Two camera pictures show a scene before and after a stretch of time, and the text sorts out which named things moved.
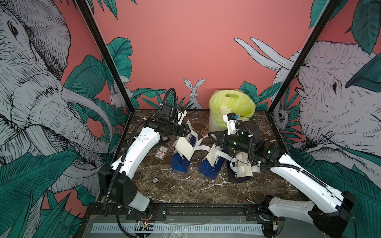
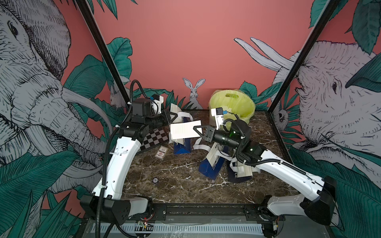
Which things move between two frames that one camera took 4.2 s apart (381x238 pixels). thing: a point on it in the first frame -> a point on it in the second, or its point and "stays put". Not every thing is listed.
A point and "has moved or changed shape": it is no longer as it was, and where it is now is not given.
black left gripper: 183,130 -> 165,121
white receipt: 183,148 has moved or changed shape
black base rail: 181,213 stays put
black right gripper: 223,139 -> 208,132
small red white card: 161,151 stays put
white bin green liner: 241,104 stays put
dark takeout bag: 239,169 stays put
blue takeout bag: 184,151 has moved or changed shape
